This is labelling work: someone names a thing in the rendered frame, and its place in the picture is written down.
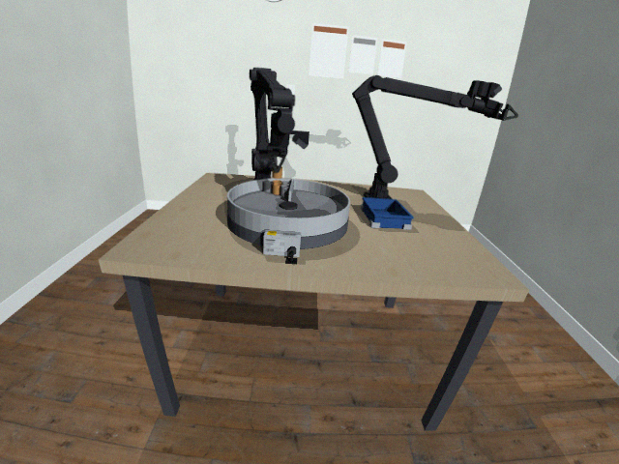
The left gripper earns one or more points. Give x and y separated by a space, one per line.
491 113

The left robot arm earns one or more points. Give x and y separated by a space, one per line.
387 173

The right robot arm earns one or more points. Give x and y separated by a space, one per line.
281 120

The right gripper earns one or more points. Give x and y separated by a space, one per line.
281 151

